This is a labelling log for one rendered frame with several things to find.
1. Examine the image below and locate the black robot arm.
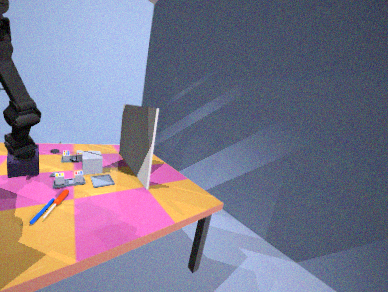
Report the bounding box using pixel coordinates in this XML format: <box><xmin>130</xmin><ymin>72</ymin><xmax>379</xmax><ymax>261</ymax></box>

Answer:
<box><xmin>0</xmin><ymin>0</ymin><xmax>42</xmax><ymax>161</ymax></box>

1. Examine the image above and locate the orange-handled screwdriver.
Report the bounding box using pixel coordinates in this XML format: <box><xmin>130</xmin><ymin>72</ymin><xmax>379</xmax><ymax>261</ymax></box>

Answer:
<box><xmin>43</xmin><ymin>190</ymin><xmax>69</xmax><ymax>218</ymax></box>

